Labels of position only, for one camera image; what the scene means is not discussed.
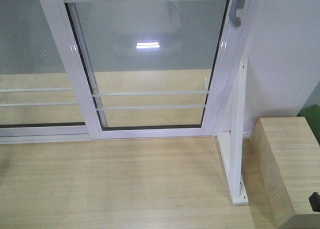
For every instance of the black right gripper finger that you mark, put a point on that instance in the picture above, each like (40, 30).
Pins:
(314, 200)

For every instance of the white sliding glass door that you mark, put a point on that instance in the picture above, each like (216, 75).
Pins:
(137, 67)

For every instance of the grey door handle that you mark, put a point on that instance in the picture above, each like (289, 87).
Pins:
(233, 18)

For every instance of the white bottom door track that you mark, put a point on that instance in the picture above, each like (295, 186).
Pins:
(7, 140)

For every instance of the wooden block platform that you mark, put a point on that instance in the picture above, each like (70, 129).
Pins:
(288, 156)

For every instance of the green mat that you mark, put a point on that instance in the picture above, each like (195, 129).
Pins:
(312, 116)

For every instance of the white diagonal support brace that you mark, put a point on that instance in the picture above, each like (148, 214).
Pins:
(238, 101)

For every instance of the white rear base support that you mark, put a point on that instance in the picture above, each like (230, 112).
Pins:
(206, 83)

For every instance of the white fixed glass panel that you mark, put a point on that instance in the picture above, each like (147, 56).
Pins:
(36, 95)

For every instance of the white door frame post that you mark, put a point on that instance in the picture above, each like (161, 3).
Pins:
(235, 46)

